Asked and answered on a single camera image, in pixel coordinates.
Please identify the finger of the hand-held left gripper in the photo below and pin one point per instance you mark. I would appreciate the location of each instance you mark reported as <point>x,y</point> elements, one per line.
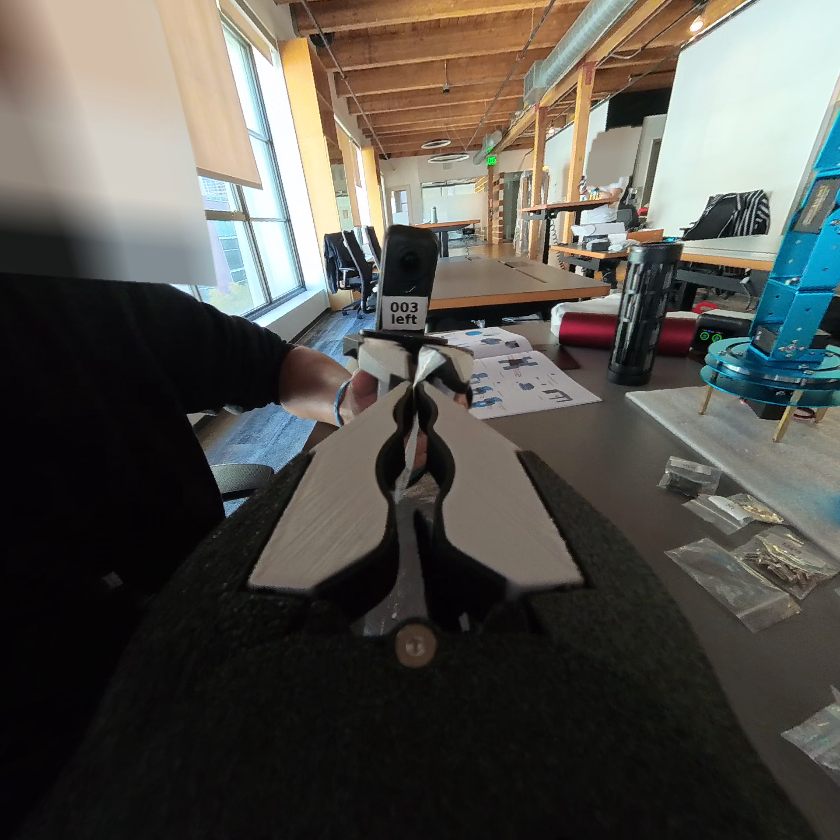
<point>439,371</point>
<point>384,364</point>

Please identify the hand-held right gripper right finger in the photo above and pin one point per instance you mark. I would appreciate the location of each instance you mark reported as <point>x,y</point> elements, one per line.
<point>505,518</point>

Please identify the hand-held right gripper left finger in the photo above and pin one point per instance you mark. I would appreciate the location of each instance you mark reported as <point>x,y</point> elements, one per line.
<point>328,518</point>

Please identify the large clear plastic bag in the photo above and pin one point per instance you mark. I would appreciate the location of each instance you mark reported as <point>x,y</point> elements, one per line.
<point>410,459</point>

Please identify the person's left forearm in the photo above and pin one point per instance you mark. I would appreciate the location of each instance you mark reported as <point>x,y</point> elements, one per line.
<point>308,387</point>

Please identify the blue toy robot arm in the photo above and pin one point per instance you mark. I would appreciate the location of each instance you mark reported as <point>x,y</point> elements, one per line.
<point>794,295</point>

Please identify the dark grey desk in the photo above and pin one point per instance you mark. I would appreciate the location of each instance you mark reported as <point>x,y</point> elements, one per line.
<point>590,472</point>

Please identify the long wooden desk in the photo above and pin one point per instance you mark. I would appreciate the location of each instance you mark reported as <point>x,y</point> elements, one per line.
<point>512,282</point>

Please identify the person's left hand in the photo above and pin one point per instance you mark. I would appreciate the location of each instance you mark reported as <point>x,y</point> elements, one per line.
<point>358,397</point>

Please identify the blue wristband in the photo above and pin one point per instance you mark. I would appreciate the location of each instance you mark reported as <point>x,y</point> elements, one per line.
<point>338,407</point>

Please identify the black office chair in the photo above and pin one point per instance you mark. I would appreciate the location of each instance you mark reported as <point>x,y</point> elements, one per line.
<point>341,262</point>

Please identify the open instruction manual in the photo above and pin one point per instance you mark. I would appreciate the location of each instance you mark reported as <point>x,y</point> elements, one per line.
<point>525,387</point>

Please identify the red metal cylinder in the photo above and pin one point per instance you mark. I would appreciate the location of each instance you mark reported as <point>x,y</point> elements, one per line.
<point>584,331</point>

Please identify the tall side window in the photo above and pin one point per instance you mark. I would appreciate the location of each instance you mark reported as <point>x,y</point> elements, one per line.
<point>262,216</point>

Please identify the white foam sheet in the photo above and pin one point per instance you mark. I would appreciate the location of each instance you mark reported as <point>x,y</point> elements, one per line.
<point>689,420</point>

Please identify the black patterned cylinder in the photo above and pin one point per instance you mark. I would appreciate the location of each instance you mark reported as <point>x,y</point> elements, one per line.
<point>643,315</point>

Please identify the person's black sweater torso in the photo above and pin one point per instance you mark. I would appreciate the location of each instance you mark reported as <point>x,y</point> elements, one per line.
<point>98,525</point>

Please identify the pile of small screw bags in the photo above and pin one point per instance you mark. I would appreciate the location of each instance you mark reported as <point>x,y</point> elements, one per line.
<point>735,577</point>

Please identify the beige window roller blind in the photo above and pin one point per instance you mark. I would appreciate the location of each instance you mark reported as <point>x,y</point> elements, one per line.
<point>210,98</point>

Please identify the black device green lights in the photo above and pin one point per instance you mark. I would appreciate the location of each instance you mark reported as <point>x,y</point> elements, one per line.
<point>722,328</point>

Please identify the black striped jacket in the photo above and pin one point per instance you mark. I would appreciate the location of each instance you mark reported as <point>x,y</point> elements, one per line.
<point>728,216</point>

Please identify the white partition panel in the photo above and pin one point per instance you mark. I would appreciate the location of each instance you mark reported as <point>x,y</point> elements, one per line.
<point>735,118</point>

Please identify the silver spiral air duct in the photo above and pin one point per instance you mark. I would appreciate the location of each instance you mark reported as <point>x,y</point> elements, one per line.
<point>577,46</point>

